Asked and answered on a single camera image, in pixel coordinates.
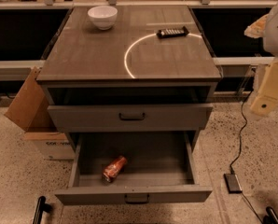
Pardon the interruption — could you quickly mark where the black left base handle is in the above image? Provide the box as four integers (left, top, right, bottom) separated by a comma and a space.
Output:
33, 196, 52, 224

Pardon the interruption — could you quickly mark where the black right base handle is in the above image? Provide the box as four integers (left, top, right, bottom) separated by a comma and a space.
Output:
263, 206, 278, 224

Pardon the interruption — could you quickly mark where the grey drawer cabinet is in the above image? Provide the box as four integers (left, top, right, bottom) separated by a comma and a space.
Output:
35, 5, 223, 205

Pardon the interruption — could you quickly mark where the white ceramic bowl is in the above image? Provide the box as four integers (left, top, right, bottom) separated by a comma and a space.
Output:
88, 6, 118, 30

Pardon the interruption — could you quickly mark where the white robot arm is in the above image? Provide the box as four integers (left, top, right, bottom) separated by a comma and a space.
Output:
244, 3, 278, 116

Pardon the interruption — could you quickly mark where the cardboard box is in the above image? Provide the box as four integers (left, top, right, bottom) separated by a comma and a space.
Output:
5, 67, 75, 160

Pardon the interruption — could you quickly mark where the black base handle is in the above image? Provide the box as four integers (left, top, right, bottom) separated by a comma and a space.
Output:
263, 206, 278, 224
33, 196, 52, 224

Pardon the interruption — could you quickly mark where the black power cable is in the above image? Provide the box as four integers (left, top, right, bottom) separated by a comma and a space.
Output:
229, 91, 264, 224

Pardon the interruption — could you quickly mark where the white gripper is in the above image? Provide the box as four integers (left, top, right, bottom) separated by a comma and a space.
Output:
244, 15, 278, 116

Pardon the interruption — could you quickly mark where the black power adapter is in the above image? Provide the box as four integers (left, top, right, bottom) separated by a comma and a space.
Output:
224, 174, 243, 193

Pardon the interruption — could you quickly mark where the open middle drawer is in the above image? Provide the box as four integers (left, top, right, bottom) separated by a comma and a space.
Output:
55, 132, 212, 205

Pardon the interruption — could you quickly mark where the red coke can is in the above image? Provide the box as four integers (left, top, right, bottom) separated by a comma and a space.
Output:
103, 156, 128, 183

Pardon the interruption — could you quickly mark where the closed top drawer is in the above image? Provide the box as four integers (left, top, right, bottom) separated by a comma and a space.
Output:
48, 104, 213, 133

